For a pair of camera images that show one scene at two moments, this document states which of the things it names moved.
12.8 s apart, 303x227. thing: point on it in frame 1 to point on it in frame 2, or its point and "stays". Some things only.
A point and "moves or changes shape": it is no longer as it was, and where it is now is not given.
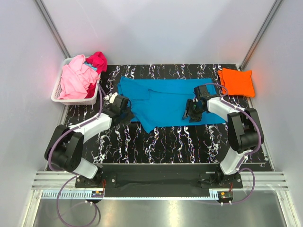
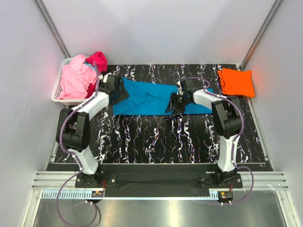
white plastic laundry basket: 82,101 stays
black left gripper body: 127,116 to 118,89
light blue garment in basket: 92,67 stays
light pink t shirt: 77,78 stays
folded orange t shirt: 238,82 stays
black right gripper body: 195,113 to 180,103
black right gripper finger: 187,111 to 170,108
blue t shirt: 156,100 moves or changes shape
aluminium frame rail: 52,181 stays
